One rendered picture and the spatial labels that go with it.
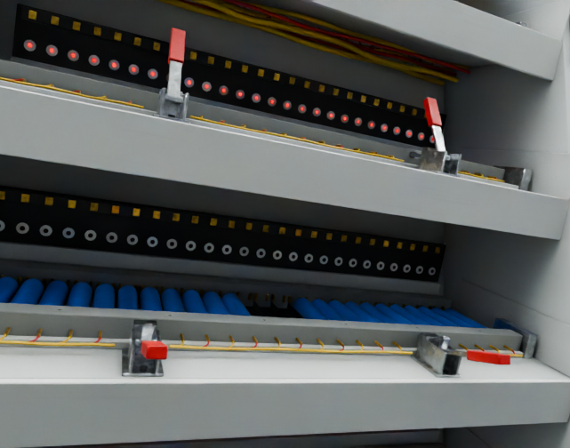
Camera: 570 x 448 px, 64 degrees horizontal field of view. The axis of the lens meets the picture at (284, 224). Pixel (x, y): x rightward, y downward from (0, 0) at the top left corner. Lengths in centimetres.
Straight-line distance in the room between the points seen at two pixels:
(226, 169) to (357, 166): 12
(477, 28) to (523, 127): 15
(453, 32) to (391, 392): 37
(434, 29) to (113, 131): 34
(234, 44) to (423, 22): 24
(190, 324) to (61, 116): 18
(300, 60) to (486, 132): 27
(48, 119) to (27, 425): 20
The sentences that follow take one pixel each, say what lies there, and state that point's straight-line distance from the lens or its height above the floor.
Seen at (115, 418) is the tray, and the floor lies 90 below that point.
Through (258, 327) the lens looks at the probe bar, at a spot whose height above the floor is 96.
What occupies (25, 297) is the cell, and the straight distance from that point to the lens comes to 42.
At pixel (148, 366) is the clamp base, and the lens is 36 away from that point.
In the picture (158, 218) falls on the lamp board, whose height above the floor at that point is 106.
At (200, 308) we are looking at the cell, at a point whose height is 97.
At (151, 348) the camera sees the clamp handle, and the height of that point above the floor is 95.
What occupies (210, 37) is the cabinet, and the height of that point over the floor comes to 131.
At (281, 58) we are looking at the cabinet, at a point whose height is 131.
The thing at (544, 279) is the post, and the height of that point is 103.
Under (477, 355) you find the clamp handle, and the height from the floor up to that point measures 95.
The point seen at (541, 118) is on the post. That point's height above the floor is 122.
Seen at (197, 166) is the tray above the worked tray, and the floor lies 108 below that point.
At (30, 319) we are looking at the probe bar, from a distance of 38.
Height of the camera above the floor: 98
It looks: 10 degrees up
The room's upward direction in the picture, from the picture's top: 4 degrees clockwise
